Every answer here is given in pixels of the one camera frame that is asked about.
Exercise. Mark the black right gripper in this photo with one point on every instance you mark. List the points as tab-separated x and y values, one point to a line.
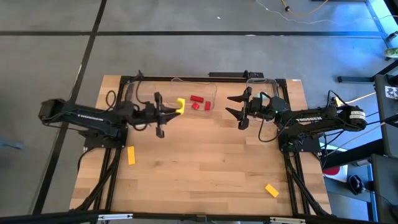
256	109

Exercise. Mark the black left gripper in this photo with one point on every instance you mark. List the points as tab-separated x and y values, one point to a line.
152	113

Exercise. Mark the yellow arch block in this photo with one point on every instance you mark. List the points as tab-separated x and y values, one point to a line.
182	105

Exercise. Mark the red half-round block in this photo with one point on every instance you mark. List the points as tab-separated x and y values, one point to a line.
195	106

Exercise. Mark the red wedge block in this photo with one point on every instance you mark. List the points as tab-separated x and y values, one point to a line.
207	105

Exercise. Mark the red rectangular block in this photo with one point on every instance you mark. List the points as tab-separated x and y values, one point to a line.
197	99

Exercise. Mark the long yellow plank block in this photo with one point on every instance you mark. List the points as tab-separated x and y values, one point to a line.
131	155

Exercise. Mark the yellow rectangular block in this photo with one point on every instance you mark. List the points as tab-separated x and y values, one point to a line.
271	190

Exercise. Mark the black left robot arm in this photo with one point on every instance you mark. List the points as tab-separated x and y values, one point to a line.
90	116

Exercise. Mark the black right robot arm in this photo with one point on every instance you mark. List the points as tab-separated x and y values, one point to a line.
311	119

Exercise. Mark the clear plastic bin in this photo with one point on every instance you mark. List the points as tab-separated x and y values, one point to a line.
191	87
261	85

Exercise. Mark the clear bin with paper label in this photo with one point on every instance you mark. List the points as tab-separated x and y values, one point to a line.
146	90

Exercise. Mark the black bar-shaped box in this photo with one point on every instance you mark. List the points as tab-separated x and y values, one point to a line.
230	74

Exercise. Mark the red round object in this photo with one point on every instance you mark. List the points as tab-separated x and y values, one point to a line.
332	171

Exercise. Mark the silver aluminium extrusion piece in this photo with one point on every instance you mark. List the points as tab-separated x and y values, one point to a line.
287	220
115	216

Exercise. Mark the black desk foot bar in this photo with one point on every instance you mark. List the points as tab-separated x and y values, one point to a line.
354	79

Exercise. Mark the black headphones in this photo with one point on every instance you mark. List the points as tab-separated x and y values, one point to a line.
353	183

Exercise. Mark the black desk with marker tag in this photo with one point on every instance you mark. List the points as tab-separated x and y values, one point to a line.
385	133

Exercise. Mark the black overhead beam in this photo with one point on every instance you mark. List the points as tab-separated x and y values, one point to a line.
46	217

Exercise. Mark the dark grey desk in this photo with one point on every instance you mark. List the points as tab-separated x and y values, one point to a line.
387	193

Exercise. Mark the black aluminium table frame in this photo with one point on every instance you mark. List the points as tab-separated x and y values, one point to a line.
230	80

